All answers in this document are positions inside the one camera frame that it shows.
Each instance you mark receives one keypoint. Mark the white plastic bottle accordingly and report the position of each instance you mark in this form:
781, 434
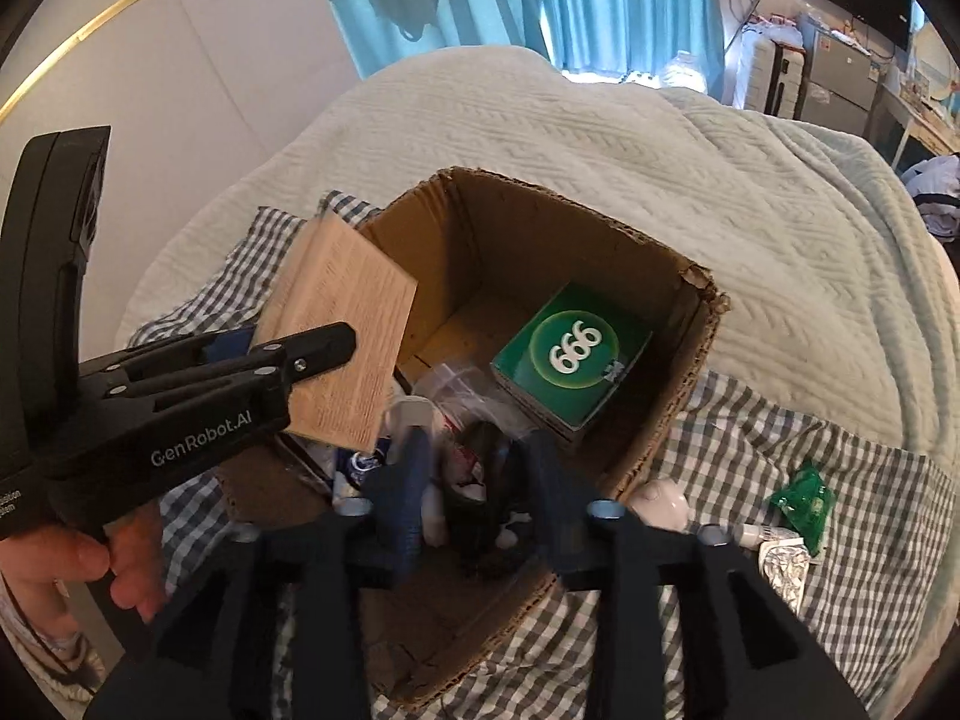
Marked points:
660, 503

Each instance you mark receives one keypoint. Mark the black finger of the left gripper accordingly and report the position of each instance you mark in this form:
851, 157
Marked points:
228, 367

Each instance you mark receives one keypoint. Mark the pink yellow carton box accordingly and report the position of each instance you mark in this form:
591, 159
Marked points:
338, 308

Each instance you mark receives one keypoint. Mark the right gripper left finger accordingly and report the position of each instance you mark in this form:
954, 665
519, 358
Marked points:
396, 492

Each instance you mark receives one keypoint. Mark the brown cardboard box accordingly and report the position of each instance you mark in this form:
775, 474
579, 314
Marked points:
487, 252

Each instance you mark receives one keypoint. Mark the checkered grey green cloth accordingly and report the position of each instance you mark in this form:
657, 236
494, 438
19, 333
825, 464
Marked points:
730, 450

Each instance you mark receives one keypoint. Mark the green 666 box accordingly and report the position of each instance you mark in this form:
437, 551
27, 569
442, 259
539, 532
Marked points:
571, 358

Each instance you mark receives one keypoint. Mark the pale green knitted blanket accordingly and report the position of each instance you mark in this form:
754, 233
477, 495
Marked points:
843, 306

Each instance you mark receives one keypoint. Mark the small white tube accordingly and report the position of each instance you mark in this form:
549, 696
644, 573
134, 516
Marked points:
750, 536

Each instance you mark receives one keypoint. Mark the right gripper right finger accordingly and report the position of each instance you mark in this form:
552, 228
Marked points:
567, 539

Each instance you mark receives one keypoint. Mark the green foil sachet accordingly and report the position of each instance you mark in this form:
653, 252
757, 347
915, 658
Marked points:
806, 503

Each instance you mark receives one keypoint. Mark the person's left hand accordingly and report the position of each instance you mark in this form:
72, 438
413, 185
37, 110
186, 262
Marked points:
34, 565

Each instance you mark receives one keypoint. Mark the silver foil blister pack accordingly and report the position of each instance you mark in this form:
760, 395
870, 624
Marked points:
784, 561

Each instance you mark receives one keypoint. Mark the blue curtain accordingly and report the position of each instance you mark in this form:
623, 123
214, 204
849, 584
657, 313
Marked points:
613, 39

